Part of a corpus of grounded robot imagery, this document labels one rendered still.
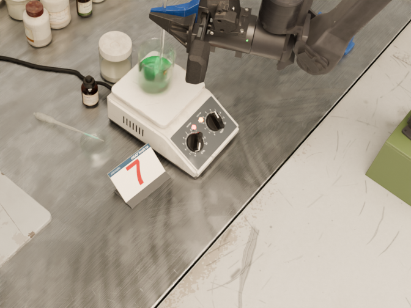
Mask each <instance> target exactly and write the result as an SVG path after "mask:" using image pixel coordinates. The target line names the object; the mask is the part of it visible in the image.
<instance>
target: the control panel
mask: <svg viewBox="0 0 411 308"><path fill-rule="evenodd" d="M214 111H215V112H217V113H218V114H219V115H220V116H221V118H222V119H223V123H224V128H223V129H220V130H218V131H212V130H211V129H210V128H209V127H208V126H207V122H206V119H207V116H208V115H209V114H211V113H212V112H214ZM200 117H202V118H203V121H202V122H200V121H199V118H200ZM192 125H196V129H195V130H194V129H192ZM236 128H237V125H236V124H235V123H234V122H233V121H232V120H231V118H230V117H229V116H228V115H227V114H226V113H225V112H224V110H223V109H222V108H221V106H220V105H219V104H218V103H217V102H216V101H215V100H214V98H213V97H212V96H211V97H209V98H208V99H207V100H206V101H205V103H204V104H203V105H202V106H201V107H200V108H199V109H198V110H197V111H196V112H195V113H194V114H193V115H192V116H191V117H190V118H189V119H188V120H187V121H186V122H185V123H184V124H183V125H182V126H181V127H180V128H179V129H178V130H177V131H176V132H175V133H174V134H173V135H172V136H171V138H170V139H171V140H172V141H173V143H174V144H175V145H176V146H177V147H178V148H179V150H180V151H181V152H182V153H183V154H184V155H185V156H186V157H187V159H188V160H189V161H190V162H191V163H192V165H194V167H195V168H196V169H197V170H199V169H200V168H201V166H202V165H203V164H204V163H205V162H206V161H207V160H208V159H209V158H210V157H211V156H212V154H213V153H214V152H215V151H216V150H217V149H218V147H219V146H220V145H221V144H222V143H223V142H224V141H225V140H226V139H227V138H228V137H229V135H230V134H231V133H232V132H233V131H234V130H235V129H236ZM198 132H202V138H203V140H204V146H203V148H202V150H201V151H199V152H192V151H191V150H190V149H189V148H188V146H187V138H188V136H189V135H191V134H193V133H198Z"/></svg>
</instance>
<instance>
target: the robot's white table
mask: <svg viewBox="0 0 411 308"><path fill-rule="evenodd" d="M410 110H411V22H410V23H409V24H408V25H407V26H406V27H405V29H404V30H403V31H402V32H401V33H400V34H399V35H398V36H397V37H396V38H395V40H394V41H393V42H392V43H391V44H390V46H389V47H388V48H387V49H386V50H385V51H384V52H383V53H382V54H381V56H380V57H379V58H378V59H377V60H376V61H375V62H374V63H373V64H372V65H371V67H370V68H369V69H368V70H367V71H366V73H365V74H364V75H363V76H362V77H361V78H360V79H359V80H358V81H357V83H356V84H355V85H354V86H353V87H352V88H351V89H350V90H349V91H348V93H347V94H346V95H345V96H344V97H343V98H342V100H341V101H340V102H339V103H338V104H337V105H336V106H335V107H334V108H333V110H332V111H331V112H330V113H329V114H328V116H326V118H324V119H323V121H322V122H321V123H320V124H319V126H318V127H317V128H316V129H315V130H314V131H313V132H312V133H311V134H310V135H309V137H308V138H307V139H306V140H305V141H304V143H303V144H302V145H301V146H300V147H299V148H298V149H297V150H296V151H295V152H294V154H293V155H292V156H291V157H290V158H289V159H288V160H287V161H286V162H285V164H284V165H283V166H282V167H281V168H280V170H279V171H278V172H277V173H276V174H275V175H274V176H273V177H272V178H271V179H270V181H269V182H268V183H267V184H266V185H265V186H264V187H263V188H262V189H261V191H260V192H259V193H258V194H257V195H256V197H255V198H254V199H253V200H252V201H251V202H250V203H249V204H248V205H247V206H246V208H245V209H244V210H243V211H242V212H241V213H240V214H239V215H238V216H237V218H236V219H235V220H234V221H233V222H232V224H231V225H230V226H229V227H228V228H227V229H226V230H225V231H224V232H223V234H222V235H221V236H220V237H219V238H218V239H217V240H216V242H214V243H213V245H212V246H211V247H210V248H209V249H208V251H207V252H206V253H205V254H204V255H203V256H202V257H201V258H200V259H199V260H198V262H197V263H196V264H195V265H194V267H192V269H191V270H189V272H188V273H187V274H186V275H185V276H184V278H183V279H182V280H181V281H180V282H179V283H178V284H177V285H176V286H175V287H174V289H173V290H172V291H171V292H170V293H169V295H168V296H167V297H166V298H165V299H164V300H163V301H162V302H161V303H160V305H159V306H158V307H157V308H411V206H410V205H408V204H407V203H405V202H404V201H403V200H401V199H400V198H398V197H396V196H395V195H394V194H392V193H391V192H389V191H388V190H387V189H385V188H384V187H382V186H380V185H379V184H378V183H376V182H375V181H374V180H372V179H370V178H369V177H368V176H366V175H365V174H366V172H367V171H368V169H369V167H370V166H371V164H372V162H373V161H374V159H375V158H376V156H377V154H378V153H379V151H380V149H381V148H382V146H383V145H384V143H385V141H386V140H387V139H388V138H389V137H390V135H391V134H392V132H394V130H395V129H396V128H397V126H398V125H399V124H400V123H401V121H402V120H403V119H404V117H405V116H406V115H407V114H408V113H409V111H410Z"/></svg>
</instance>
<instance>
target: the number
mask: <svg viewBox="0 0 411 308"><path fill-rule="evenodd" d="M161 170H162V168H161V166H160V164H159V162H158V161H157V159H156V157H155V156H154V154H153V153H152V151H151V149H150V148H149V149H147V150H146V151H145V152H143V153H142V154H140V155H139V156H138V157H137V158H135V159H134V160H133V161H132V162H130V163H129V164H128V165H126V166H125V167H124V168H122V169H121V170H120V171H119V172H117V173H116V174H114V175H113V176H112V178H113V180H114V181H115V183H116V185H117V186H118V188H119V189H120V191H121V193H122V194H123V195H124V197H125V198H127V197H128V196H129V195H131V194H132V193H133V192H135V191H136V190H137V189H138V188H140V187H141V186H142V185H143V184H145V183H146V182H147V181H148V180H150V179H151V178H152V177H153V176H154V175H156V174H157V173H159V172H160V171H161Z"/></svg>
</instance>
